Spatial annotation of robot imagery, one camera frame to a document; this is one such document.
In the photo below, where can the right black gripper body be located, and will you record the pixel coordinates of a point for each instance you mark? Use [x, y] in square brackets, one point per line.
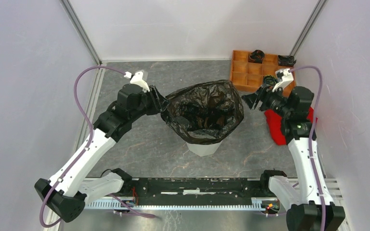
[272, 100]

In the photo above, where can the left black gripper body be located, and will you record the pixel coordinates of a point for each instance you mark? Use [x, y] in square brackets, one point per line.
[153, 104]

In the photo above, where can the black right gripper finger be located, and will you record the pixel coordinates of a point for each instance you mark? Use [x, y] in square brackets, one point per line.
[250, 100]
[267, 87]

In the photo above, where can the black trash bag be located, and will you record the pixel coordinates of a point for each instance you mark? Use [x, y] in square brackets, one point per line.
[205, 113]

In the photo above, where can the white trash bin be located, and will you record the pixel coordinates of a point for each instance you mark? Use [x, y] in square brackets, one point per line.
[203, 149]

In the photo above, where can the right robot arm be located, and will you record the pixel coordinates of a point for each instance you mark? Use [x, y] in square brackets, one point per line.
[311, 207]

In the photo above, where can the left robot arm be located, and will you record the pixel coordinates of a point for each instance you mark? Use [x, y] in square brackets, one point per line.
[65, 193]

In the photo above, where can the blue yellow rolled tie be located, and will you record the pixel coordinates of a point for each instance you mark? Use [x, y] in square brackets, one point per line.
[269, 80]

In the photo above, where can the wooden compartment tray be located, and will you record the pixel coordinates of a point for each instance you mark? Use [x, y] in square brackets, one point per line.
[247, 76]

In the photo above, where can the red cloth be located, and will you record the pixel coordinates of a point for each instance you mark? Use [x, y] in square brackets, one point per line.
[274, 123]

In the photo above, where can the dark grey rolled tie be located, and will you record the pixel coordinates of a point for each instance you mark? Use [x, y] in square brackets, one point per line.
[287, 61]

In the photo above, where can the orange black rolled tie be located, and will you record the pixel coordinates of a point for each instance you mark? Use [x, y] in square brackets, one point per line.
[256, 56]

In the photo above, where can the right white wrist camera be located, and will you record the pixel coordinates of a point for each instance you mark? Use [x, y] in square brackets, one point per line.
[284, 78]

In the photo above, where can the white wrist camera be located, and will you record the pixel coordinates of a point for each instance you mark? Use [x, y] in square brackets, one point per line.
[138, 78]
[284, 78]

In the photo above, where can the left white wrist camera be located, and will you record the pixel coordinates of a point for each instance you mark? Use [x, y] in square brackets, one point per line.
[138, 78]

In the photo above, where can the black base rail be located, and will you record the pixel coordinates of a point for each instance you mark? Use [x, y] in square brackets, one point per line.
[194, 191]

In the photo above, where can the right aluminium corner post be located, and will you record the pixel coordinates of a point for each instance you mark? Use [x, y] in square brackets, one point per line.
[308, 26]

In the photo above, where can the aluminium corner post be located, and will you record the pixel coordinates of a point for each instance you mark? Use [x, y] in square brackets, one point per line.
[308, 26]
[80, 30]

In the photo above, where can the left aluminium corner post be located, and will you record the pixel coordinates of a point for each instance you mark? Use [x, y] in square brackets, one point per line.
[80, 30]

